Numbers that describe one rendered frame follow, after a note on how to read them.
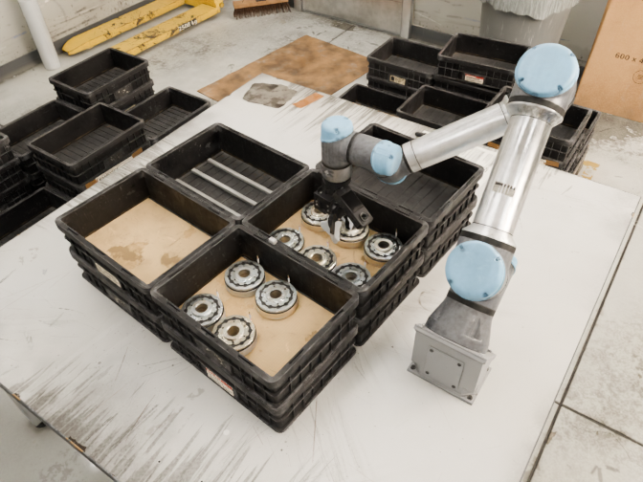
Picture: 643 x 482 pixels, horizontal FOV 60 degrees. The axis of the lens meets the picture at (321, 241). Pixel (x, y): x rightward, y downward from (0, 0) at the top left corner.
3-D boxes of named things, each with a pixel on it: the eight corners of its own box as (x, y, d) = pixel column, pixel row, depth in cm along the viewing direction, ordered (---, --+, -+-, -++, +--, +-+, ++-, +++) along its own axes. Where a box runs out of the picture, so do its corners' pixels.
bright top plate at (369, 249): (410, 246, 149) (410, 244, 148) (387, 267, 144) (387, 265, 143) (380, 229, 154) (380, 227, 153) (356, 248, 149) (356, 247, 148)
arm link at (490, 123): (562, 76, 132) (373, 157, 148) (564, 56, 122) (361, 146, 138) (581, 119, 130) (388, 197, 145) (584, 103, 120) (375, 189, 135)
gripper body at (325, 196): (333, 196, 152) (332, 160, 144) (357, 209, 148) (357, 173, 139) (313, 209, 148) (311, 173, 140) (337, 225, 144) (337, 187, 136)
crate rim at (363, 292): (430, 230, 145) (432, 224, 144) (362, 301, 129) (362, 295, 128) (312, 173, 164) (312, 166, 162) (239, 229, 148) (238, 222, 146)
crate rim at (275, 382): (362, 301, 129) (362, 295, 128) (274, 392, 113) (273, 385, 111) (239, 229, 148) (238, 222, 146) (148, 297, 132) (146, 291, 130)
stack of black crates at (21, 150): (77, 154, 305) (54, 98, 281) (113, 172, 293) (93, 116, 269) (11, 193, 282) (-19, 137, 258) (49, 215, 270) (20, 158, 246)
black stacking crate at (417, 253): (425, 256, 152) (430, 226, 144) (361, 325, 136) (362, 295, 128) (313, 198, 171) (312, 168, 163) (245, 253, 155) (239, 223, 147)
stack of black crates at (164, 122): (181, 141, 312) (168, 85, 288) (222, 158, 299) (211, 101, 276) (126, 178, 289) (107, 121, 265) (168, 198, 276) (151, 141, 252)
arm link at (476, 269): (498, 309, 122) (585, 71, 120) (492, 310, 108) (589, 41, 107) (445, 290, 127) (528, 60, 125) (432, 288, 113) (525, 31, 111)
